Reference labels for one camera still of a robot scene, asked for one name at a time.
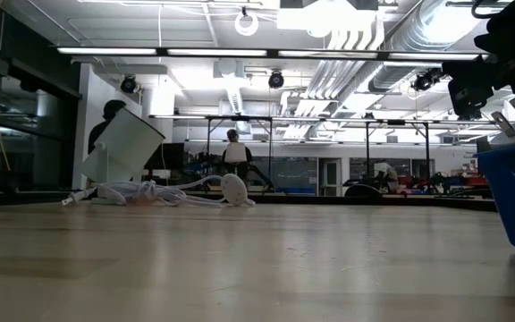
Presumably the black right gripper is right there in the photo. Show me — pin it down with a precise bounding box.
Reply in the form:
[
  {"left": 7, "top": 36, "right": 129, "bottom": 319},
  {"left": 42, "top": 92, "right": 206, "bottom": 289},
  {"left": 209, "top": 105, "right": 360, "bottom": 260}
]
[{"left": 442, "top": 56, "right": 496, "bottom": 121}]

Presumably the black ceiling spotlight cluster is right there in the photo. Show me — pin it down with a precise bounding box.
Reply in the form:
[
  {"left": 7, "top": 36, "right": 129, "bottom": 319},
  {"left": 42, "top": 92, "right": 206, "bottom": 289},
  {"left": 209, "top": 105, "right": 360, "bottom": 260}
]
[{"left": 411, "top": 66, "right": 445, "bottom": 93}]

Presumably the person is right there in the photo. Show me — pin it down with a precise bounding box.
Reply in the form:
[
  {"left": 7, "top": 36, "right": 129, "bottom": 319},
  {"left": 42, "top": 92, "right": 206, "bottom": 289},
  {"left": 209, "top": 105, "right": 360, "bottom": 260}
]
[
  {"left": 220, "top": 128, "right": 255, "bottom": 187},
  {"left": 87, "top": 98, "right": 128, "bottom": 156},
  {"left": 380, "top": 163, "right": 401, "bottom": 194}
]

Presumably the long ceiling light bar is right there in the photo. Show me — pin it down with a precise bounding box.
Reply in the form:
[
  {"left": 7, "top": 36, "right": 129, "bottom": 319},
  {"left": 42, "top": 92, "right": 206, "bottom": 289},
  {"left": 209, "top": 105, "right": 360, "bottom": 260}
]
[{"left": 55, "top": 46, "right": 491, "bottom": 63}]

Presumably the black computer monitor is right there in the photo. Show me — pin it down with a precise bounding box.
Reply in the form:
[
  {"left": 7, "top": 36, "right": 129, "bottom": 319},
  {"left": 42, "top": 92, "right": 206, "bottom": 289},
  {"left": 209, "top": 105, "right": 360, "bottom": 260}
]
[{"left": 143, "top": 142, "right": 186, "bottom": 171}]

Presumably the silver spiral ventilation duct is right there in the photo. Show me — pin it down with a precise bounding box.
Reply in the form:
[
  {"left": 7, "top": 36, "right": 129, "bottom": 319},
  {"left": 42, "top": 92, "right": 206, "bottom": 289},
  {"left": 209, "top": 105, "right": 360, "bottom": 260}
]
[{"left": 367, "top": 0, "right": 482, "bottom": 93}]

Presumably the black right camera cable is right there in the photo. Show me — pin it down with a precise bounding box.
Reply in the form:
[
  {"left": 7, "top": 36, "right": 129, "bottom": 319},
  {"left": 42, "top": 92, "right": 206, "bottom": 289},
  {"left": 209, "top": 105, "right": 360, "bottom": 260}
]
[{"left": 470, "top": 0, "right": 509, "bottom": 20}]

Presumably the black metal rig frame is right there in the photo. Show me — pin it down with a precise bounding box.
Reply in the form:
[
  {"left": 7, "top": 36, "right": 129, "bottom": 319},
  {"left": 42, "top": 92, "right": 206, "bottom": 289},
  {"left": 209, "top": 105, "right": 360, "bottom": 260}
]
[
  {"left": 364, "top": 118, "right": 431, "bottom": 189},
  {"left": 203, "top": 114, "right": 276, "bottom": 193}
]

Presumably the black aluminium table frame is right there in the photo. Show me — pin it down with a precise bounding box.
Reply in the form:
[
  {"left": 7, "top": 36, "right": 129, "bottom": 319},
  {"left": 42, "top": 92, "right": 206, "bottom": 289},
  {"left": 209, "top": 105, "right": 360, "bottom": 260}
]
[{"left": 185, "top": 191, "right": 500, "bottom": 214}]

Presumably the black round ceiling camera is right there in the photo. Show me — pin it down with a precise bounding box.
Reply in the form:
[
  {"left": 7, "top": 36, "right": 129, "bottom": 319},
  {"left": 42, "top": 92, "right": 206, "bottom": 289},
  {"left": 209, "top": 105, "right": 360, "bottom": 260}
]
[
  {"left": 267, "top": 70, "right": 285, "bottom": 89},
  {"left": 120, "top": 74, "right": 139, "bottom": 95}
]

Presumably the white ring ceiling light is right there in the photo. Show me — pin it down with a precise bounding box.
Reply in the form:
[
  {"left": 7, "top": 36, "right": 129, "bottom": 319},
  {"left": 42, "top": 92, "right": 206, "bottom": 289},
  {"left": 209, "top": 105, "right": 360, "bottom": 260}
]
[{"left": 233, "top": 6, "right": 260, "bottom": 38}]

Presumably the white oval cable adapter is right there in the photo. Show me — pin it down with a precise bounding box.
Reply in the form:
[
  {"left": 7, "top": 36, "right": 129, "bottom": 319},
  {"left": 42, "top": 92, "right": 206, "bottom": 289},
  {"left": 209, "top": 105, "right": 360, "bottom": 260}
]
[{"left": 220, "top": 173, "right": 249, "bottom": 208}]

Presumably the white power cable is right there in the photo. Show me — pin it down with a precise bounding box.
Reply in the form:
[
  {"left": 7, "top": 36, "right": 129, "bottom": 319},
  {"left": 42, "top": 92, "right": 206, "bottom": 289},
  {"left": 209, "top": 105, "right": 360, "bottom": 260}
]
[{"left": 62, "top": 174, "right": 258, "bottom": 209}]

